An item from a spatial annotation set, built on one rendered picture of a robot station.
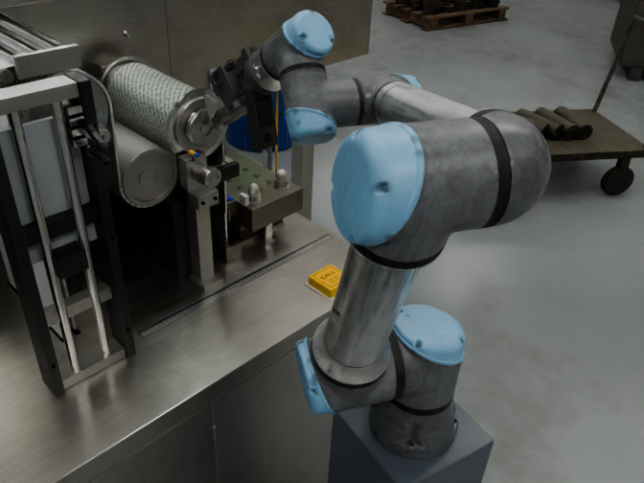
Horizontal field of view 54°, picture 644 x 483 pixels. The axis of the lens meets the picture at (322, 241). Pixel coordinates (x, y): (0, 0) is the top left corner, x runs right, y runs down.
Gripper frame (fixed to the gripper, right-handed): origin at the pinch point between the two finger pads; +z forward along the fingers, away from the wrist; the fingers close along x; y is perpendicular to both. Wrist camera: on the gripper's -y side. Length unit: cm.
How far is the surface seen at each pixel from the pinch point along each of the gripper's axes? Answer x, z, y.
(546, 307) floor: -161, 67, -108
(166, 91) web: 4.5, 5.1, 10.6
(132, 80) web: 5.5, 13.7, 17.0
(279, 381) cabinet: 4, 16, -53
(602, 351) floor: -152, 44, -127
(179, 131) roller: 6.9, 3.0, 1.8
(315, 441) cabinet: -9, 36, -77
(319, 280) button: -11.3, 7.4, -37.4
